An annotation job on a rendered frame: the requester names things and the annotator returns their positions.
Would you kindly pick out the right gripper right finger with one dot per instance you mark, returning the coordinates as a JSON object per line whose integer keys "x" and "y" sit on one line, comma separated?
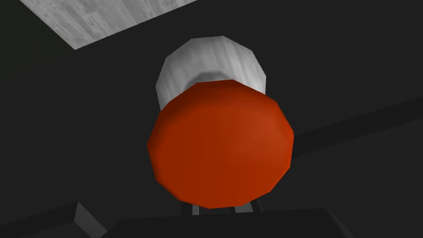
{"x": 246, "y": 207}

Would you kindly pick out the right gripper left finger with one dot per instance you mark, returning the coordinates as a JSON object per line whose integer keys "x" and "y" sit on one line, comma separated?
{"x": 192, "y": 210}

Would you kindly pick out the dark door leaf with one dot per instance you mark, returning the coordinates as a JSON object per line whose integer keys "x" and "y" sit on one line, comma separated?
{"x": 337, "y": 56}

